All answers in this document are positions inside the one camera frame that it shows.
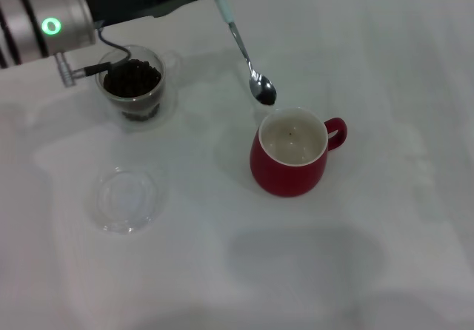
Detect blue-handled metal spoon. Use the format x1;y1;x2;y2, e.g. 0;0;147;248
211;0;278;107

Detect red mug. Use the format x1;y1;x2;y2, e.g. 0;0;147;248
249;107;349;198

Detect small clear glass dish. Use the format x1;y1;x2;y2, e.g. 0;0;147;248
95;166;164;235

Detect silver cable connector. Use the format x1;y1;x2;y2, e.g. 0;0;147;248
54;53;87;88

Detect dark roasted coffee beans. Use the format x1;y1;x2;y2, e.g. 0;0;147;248
102;58;162;121

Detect double-wall glass cup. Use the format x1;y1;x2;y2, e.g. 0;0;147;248
95;45;183;122

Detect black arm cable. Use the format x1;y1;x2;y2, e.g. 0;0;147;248
84;28;133;76

